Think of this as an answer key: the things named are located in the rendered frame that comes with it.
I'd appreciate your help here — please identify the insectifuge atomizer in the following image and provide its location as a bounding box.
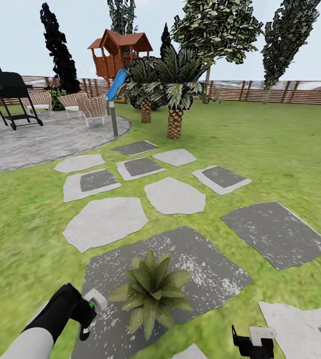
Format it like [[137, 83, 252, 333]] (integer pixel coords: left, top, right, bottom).
[[79, 327, 90, 341]]

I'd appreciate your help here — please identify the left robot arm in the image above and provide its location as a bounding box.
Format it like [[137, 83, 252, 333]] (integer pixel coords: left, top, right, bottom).
[[0, 283, 107, 359]]

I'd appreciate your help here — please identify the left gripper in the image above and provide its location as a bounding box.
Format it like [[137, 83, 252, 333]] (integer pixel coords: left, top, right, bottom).
[[71, 298, 97, 330]]

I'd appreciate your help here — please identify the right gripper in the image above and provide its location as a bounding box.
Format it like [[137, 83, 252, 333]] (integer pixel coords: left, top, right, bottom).
[[232, 326, 274, 359]]

